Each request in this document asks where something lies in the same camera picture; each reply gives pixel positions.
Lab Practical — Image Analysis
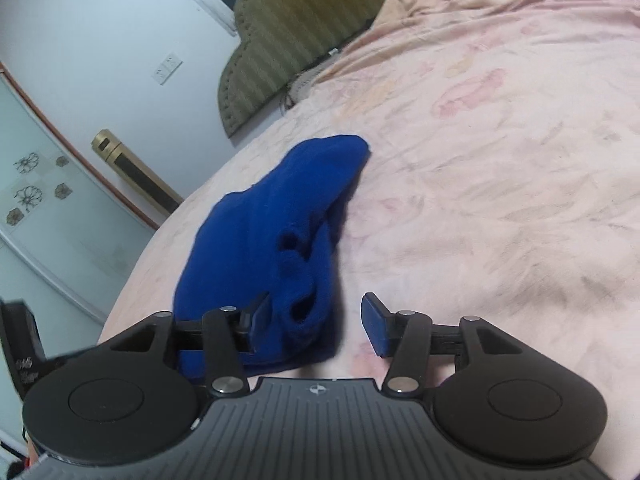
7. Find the pink bed sheet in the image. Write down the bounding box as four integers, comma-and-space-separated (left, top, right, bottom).
100, 0, 640, 480

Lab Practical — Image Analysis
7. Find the gold tower air conditioner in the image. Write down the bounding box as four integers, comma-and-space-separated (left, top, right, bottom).
90, 129, 185, 217

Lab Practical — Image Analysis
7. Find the white wall socket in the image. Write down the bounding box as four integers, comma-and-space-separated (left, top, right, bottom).
151, 52, 184, 86

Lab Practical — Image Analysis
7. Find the olive padded headboard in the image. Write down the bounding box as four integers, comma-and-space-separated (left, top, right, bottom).
217, 0, 397, 140

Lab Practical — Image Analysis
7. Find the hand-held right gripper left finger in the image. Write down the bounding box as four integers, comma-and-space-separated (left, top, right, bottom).
107, 292, 274, 401

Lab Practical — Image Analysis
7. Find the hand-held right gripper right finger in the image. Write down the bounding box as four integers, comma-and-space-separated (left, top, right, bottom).
360, 292, 527, 397

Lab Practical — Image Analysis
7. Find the blue knit garment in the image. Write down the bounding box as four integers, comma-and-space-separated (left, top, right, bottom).
172, 134, 372, 381

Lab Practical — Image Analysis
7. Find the flower print glass door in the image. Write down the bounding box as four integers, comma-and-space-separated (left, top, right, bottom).
0, 67, 157, 326

